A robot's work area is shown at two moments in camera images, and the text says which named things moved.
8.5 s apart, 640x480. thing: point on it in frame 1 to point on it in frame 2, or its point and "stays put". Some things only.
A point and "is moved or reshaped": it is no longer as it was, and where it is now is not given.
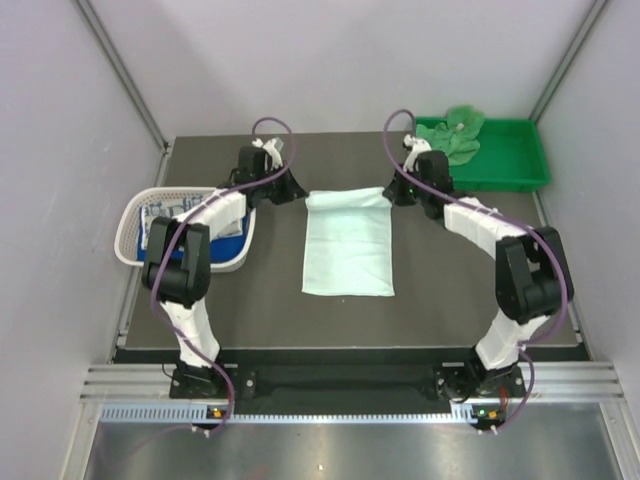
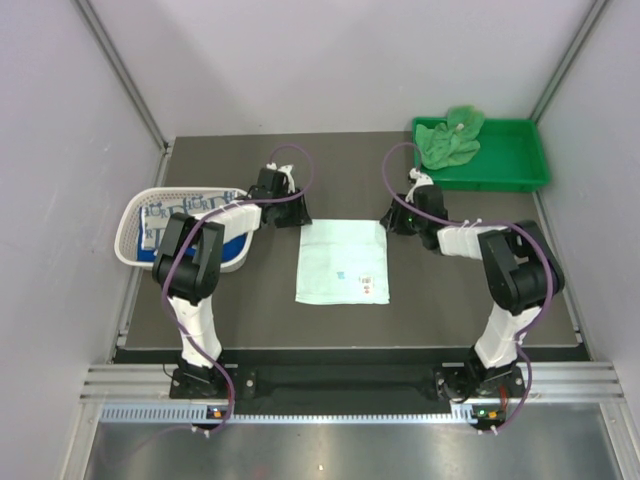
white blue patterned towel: [172, 206] stays put
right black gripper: [395, 191] to [393, 219]
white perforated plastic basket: [126, 235] stays put
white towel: [349, 243] is moved or reshaped
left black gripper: [290, 191] to [299, 215]
